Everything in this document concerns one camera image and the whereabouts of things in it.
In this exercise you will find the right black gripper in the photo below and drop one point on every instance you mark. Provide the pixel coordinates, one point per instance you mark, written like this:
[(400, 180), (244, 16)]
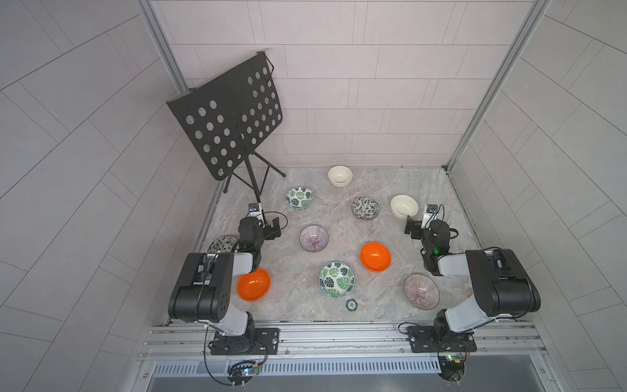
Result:
[(416, 230)]

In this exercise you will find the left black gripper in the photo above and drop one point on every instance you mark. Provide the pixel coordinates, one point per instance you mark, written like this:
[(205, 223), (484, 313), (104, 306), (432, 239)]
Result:
[(269, 230)]

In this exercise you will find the cream bowl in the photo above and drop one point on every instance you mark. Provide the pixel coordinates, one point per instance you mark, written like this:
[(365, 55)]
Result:
[(340, 176), (403, 206)]

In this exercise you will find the purple striped bowl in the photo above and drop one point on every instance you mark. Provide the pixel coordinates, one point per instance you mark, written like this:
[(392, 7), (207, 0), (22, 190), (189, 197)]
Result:
[(421, 291), (313, 238)]

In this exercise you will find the small green leaf bowl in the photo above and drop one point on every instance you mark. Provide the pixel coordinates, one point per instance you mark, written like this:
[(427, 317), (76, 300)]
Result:
[(299, 197)]

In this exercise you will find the black floral bowl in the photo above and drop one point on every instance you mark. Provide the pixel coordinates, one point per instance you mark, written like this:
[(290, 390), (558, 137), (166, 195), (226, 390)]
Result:
[(223, 244), (365, 208)]

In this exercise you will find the orange bowl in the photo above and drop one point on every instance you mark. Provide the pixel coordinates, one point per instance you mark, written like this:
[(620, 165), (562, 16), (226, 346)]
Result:
[(375, 257), (254, 286)]

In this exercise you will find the large green leaf bowl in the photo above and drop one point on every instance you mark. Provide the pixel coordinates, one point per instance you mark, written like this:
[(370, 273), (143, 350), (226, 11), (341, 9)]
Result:
[(336, 279)]

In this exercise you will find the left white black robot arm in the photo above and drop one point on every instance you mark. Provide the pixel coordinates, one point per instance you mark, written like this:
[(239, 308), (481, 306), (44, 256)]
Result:
[(202, 291)]

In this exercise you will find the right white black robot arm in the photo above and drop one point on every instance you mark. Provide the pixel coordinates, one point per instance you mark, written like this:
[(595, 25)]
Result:
[(501, 287)]

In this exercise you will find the small green tape roll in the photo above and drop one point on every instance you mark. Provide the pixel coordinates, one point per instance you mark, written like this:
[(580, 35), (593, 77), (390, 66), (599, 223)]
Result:
[(352, 305)]

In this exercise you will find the black perforated music stand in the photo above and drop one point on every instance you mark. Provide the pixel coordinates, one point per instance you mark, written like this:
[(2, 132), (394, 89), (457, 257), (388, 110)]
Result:
[(228, 118)]

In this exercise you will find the left circuit board connector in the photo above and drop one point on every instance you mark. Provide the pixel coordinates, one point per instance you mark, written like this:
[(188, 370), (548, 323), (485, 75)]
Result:
[(242, 372)]

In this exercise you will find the circuit board connector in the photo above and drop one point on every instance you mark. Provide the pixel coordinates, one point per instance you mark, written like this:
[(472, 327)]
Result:
[(452, 367), (242, 372)]

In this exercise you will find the right circuit board connector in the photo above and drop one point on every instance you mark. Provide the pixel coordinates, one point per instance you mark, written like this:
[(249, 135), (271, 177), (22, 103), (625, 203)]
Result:
[(452, 367)]

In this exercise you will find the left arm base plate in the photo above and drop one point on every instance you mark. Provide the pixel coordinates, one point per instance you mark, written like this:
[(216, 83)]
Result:
[(245, 341)]

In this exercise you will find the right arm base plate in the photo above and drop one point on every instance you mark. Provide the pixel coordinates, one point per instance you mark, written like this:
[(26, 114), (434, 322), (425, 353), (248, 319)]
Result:
[(441, 339)]

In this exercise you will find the aluminium mounting rail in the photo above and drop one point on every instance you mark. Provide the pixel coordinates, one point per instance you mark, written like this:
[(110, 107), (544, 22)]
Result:
[(300, 340)]

